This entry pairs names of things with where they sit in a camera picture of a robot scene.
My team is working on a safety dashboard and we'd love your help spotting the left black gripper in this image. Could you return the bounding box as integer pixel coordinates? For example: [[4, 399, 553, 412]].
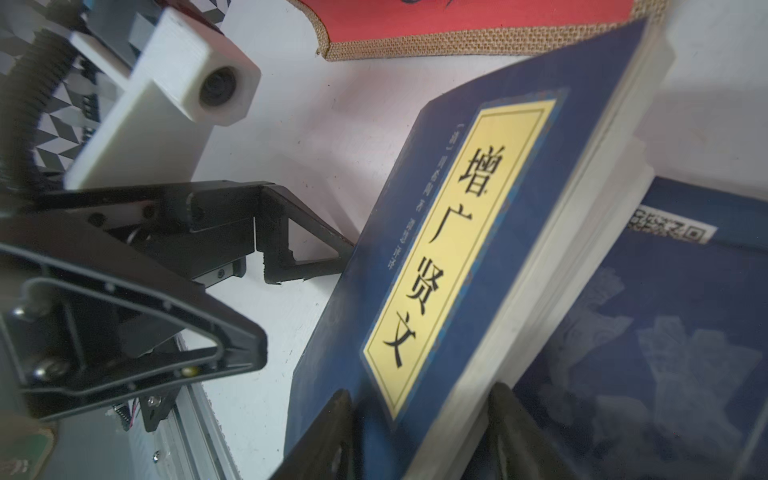
[[1, 181, 354, 420]]

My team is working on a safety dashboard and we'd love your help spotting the red burlap canvas bag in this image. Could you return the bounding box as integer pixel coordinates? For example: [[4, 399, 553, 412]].
[[293, 1, 669, 62]]

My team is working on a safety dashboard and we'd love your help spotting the blue book yellow label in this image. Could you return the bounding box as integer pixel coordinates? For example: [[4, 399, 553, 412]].
[[284, 20, 674, 479]]

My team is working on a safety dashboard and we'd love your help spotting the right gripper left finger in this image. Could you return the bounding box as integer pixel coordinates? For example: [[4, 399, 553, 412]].
[[271, 389, 357, 480]]

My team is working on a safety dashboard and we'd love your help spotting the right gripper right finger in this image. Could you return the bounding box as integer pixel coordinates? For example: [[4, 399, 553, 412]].
[[488, 383, 576, 480]]

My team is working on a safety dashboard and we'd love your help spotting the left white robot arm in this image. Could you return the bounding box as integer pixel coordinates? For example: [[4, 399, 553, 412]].
[[1, 1, 353, 422]]

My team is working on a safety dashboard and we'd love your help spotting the blue book map cover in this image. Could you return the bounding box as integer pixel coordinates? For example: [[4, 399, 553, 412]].
[[461, 175, 768, 480]]

